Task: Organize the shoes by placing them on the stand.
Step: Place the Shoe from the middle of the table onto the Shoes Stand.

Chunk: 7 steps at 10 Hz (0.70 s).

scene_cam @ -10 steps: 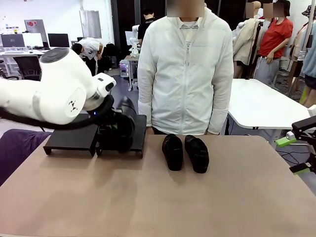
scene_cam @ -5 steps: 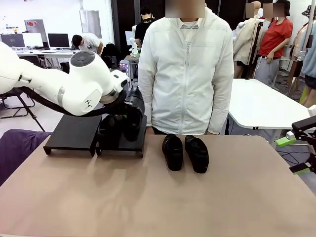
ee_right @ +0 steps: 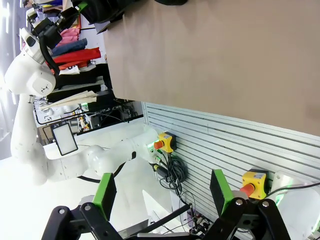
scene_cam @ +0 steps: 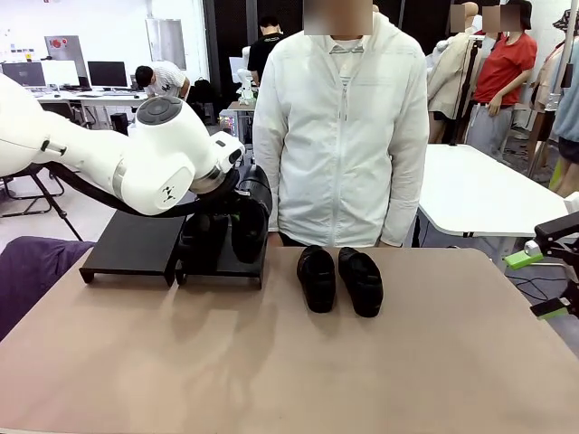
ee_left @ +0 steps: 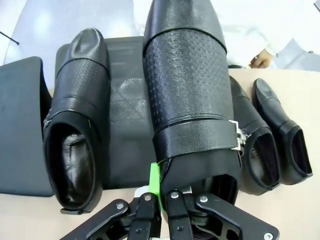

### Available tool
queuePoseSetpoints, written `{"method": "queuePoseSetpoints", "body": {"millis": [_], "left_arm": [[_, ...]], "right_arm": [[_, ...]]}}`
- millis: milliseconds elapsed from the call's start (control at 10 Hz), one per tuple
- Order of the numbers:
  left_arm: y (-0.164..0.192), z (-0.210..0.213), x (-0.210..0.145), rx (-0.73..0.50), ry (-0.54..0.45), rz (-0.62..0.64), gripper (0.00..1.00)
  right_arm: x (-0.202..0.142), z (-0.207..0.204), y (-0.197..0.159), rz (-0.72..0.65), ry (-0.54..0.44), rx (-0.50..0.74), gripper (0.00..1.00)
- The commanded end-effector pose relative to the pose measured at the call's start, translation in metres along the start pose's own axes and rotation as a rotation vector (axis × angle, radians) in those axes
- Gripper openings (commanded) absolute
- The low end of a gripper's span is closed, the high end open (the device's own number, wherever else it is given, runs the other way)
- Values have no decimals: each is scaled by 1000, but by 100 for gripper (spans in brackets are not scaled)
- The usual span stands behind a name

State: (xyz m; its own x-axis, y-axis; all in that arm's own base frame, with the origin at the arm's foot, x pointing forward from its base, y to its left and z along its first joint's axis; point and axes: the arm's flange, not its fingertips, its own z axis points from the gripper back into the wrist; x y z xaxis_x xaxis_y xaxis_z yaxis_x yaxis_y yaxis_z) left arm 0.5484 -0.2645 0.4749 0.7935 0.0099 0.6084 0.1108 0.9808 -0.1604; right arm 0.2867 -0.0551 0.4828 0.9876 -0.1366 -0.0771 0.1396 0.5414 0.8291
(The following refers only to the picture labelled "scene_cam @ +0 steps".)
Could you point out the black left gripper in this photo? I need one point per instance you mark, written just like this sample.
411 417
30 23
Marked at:
255 185

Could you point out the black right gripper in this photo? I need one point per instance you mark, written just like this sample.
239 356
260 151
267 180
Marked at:
573 226

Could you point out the black leather shoe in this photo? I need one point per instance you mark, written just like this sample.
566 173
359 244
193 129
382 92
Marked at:
203 239
362 285
249 244
316 285

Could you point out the person's left forearm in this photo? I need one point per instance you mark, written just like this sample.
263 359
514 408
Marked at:
402 217

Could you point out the person's right forearm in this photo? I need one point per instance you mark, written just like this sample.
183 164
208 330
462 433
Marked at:
279 221

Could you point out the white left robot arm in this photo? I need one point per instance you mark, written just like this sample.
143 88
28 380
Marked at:
158 158

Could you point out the lit computer case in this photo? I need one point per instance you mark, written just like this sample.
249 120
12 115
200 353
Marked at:
228 126

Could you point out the white table with legs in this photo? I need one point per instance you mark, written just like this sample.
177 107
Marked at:
475 190

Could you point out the black backpack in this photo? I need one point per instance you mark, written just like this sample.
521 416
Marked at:
203 97

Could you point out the small white background robot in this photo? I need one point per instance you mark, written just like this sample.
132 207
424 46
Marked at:
244 90

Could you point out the person in white jacket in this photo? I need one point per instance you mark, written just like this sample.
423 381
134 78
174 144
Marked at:
339 135

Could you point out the black box under desk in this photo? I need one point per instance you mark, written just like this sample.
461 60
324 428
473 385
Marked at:
118 124

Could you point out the person in white jersey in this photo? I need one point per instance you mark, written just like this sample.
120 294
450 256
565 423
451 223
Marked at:
167 81

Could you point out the mannequin in blue top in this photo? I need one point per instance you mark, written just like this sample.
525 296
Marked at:
570 113

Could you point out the silver clothes rack pole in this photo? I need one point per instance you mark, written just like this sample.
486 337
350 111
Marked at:
552 101

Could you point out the person in black shirt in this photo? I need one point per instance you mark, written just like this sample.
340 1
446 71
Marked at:
264 54

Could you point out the long white office desk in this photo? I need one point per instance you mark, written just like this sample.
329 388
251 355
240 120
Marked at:
104 96

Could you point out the black computer monitor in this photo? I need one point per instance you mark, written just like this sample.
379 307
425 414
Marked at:
107 73

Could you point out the mannequin in red shirt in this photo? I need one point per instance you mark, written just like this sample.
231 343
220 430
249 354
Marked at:
502 68

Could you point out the black mesh office chair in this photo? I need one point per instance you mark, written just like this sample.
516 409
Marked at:
56 110

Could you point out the mannequin in beige coat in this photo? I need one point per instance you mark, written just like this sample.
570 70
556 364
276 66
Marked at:
452 77

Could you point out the grey poster with red circle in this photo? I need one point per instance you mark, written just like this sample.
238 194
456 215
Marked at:
68 47

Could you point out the dark bucket hat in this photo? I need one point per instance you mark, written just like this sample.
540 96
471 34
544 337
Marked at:
567 20

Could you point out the grey computer monitor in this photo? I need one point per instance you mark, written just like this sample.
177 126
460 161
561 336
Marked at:
22 74

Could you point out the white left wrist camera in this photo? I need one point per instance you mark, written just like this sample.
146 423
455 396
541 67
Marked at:
226 149

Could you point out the metal wall panel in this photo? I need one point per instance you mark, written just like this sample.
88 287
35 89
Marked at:
165 45

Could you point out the black metal frame chair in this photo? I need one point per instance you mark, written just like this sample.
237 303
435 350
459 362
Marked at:
27 199

